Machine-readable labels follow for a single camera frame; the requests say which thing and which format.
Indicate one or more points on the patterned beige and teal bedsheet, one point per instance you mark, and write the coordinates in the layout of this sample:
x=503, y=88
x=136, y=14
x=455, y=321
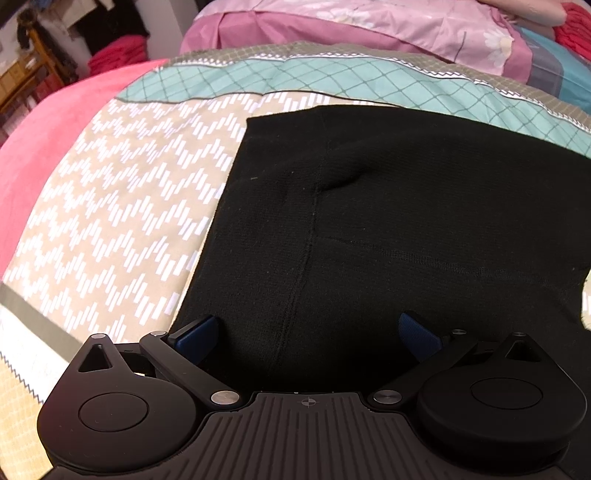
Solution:
x=115, y=207

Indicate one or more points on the black pants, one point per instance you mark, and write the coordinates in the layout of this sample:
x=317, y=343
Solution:
x=392, y=221

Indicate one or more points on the red folded cloth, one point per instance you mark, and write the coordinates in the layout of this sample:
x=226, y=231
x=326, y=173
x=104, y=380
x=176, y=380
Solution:
x=575, y=25
x=117, y=53

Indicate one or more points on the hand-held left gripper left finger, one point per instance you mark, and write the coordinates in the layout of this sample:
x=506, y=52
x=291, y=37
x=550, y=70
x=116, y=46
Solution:
x=199, y=336

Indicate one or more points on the wooden shelf furniture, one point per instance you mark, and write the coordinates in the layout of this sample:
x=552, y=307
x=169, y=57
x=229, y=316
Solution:
x=32, y=74

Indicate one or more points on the blue and grey plaid pillow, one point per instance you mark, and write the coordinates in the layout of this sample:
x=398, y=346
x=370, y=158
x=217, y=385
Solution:
x=554, y=64

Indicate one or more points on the coral pink fleece blanket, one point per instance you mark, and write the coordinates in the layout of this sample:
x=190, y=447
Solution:
x=41, y=138

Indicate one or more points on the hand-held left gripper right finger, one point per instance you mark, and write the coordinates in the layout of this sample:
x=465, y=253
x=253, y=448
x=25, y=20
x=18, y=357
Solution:
x=419, y=340

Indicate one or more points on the pink floral pillow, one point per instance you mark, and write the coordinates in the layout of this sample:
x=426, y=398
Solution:
x=351, y=23

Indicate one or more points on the dark hanging clothes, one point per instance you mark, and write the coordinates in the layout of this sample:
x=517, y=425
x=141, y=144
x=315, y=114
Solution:
x=106, y=21

